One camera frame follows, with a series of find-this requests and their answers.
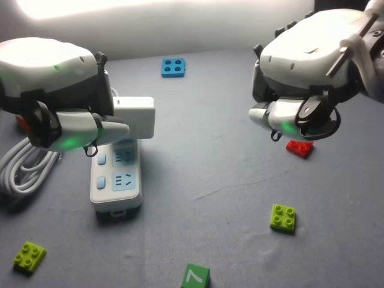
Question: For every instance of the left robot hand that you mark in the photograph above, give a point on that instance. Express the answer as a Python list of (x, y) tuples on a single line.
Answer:
[(306, 51)]

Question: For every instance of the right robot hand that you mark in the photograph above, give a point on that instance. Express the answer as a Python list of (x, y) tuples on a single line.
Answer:
[(45, 66)]

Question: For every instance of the white power adapter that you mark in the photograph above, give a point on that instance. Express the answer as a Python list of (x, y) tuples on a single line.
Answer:
[(138, 117)]

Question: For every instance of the white power strip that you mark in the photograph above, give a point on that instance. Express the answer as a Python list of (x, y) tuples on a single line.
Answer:
[(115, 192)]

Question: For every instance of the red building block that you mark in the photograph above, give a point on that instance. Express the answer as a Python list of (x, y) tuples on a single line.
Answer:
[(300, 149), (21, 123)]

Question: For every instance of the blue building block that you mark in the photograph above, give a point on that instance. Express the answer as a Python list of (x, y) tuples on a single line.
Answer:
[(173, 67)]

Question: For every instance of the grey table cloth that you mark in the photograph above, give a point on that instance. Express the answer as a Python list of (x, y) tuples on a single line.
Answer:
[(210, 150)]

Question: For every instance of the lime green building block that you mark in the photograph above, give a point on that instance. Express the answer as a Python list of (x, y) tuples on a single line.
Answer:
[(283, 217), (29, 256)]

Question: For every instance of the green number seven cube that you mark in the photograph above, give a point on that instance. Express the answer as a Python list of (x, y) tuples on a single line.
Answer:
[(195, 277)]

